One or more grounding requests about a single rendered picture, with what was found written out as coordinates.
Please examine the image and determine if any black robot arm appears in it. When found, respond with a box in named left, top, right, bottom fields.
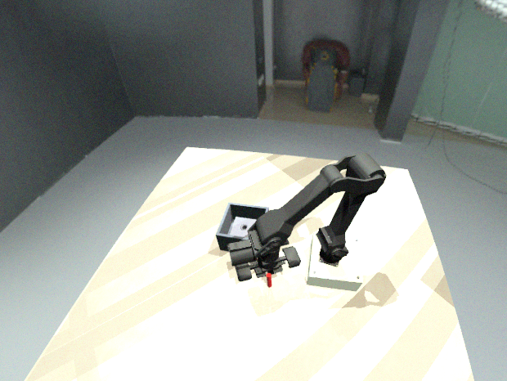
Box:
left=228, top=153, right=387, bottom=267

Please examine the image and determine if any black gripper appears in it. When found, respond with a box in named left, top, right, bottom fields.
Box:
left=235, top=246, right=301, bottom=282

